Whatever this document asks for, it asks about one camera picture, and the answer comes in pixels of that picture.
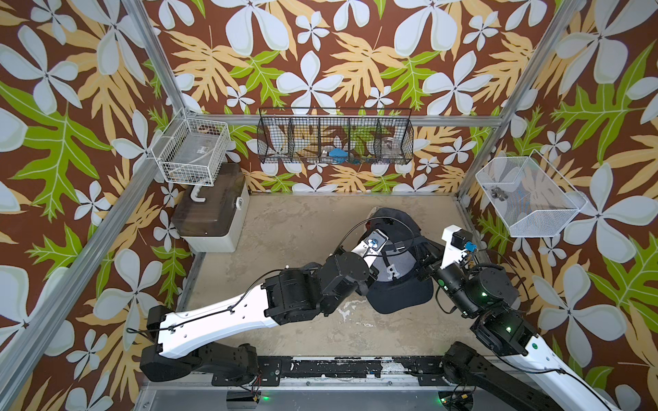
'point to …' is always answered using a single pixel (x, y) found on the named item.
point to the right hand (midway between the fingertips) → (411, 236)
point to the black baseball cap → (397, 288)
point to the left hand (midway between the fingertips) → (371, 250)
